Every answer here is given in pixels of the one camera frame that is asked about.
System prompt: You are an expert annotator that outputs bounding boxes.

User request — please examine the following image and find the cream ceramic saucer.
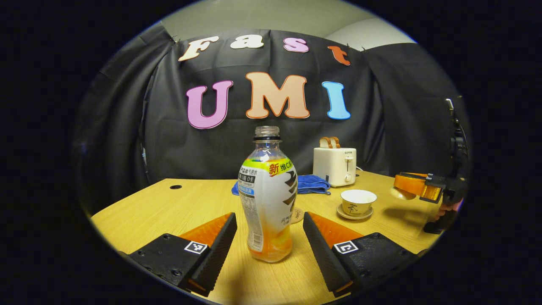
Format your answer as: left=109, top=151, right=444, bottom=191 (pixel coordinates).
left=337, top=203, right=374, bottom=220

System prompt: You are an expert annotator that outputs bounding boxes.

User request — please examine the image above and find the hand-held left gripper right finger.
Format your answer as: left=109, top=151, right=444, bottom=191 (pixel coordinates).
left=302, top=211, right=420, bottom=298

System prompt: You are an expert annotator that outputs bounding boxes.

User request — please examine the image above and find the white toaster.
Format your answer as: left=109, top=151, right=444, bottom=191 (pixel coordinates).
left=313, top=147, right=357, bottom=188

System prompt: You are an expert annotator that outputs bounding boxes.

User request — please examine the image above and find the black backdrop cloth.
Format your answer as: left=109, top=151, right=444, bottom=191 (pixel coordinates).
left=74, top=25, right=470, bottom=212

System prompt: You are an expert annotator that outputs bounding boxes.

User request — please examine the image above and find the clear water bottle white label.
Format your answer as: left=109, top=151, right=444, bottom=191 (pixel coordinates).
left=238, top=126, right=298, bottom=263

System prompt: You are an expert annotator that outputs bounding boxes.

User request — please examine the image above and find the blue folded towel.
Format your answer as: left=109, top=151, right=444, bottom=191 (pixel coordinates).
left=232, top=175, right=331, bottom=196

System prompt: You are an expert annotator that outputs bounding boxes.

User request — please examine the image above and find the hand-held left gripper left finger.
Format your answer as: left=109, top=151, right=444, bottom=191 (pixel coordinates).
left=128, top=212, right=238, bottom=297

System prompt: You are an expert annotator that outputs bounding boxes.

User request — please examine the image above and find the cream ceramic teacup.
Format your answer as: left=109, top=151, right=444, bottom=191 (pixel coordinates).
left=341, top=189, right=377, bottom=216

